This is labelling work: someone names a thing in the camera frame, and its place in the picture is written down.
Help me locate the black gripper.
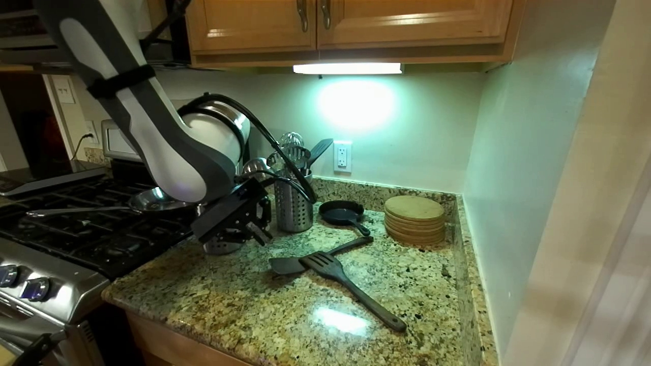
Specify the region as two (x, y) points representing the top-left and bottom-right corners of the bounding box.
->
(191, 179), (275, 249)

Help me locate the slotted wooden spatula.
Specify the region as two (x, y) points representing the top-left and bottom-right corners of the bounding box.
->
(299, 251), (410, 333)

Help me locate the small black cast iron skillet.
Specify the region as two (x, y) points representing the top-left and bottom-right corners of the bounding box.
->
(316, 200), (373, 240)

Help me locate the grey slotted plastic spatula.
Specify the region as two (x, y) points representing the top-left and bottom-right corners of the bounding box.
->
(303, 136), (335, 169)

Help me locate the wooden base cabinet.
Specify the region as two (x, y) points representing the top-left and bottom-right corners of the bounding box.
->
(124, 312), (256, 366)

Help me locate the round wooden board stack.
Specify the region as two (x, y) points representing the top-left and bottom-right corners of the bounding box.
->
(381, 193), (447, 251)

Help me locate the stainless steel stove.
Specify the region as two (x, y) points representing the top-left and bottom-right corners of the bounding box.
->
(0, 118), (206, 366)

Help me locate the under cabinet light bar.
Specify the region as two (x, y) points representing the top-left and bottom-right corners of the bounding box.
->
(290, 62), (404, 77)

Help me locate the stainless steel microwave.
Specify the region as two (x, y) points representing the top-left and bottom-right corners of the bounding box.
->
(0, 0), (191, 74)

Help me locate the steel wire whisk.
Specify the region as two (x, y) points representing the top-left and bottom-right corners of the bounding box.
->
(275, 131), (308, 177)

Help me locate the white wall outlet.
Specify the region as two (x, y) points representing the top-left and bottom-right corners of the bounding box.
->
(332, 139), (354, 176)

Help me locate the black power cord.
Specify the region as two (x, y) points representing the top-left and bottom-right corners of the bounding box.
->
(68, 131), (98, 165)

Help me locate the metal cabinet door handle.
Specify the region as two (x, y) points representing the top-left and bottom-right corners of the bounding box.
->
(319, 0), (335, 31)
(295, 0), (311, 33)

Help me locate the white wall switch plate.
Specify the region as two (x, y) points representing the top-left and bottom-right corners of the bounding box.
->
(50, 74), (79, 109)

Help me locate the wooden wall cabinet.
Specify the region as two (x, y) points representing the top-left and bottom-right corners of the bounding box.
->
(181, 0), (527, 74)

